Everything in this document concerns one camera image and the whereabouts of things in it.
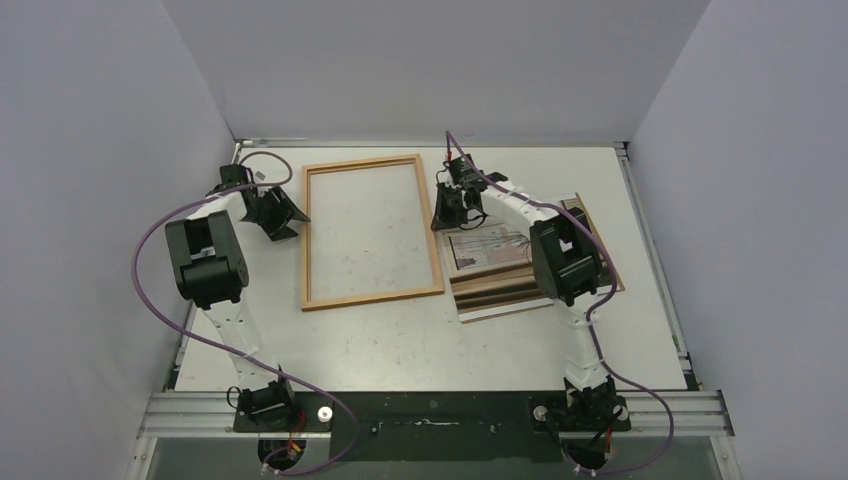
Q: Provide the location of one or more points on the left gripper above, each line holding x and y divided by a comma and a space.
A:
286, 212

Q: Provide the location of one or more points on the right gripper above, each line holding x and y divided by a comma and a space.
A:
450, 201

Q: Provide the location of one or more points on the wooden picture frame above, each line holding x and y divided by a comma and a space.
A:
369, 239

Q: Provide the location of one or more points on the photo print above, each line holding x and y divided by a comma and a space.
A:
490, 278

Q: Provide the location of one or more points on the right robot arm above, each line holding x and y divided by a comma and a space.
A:
591, 400

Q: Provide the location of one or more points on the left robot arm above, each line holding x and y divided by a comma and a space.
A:
211, 271

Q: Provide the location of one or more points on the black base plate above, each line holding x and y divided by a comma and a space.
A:
538, 426

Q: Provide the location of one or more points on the aluminium rail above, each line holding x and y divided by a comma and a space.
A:
208, 415

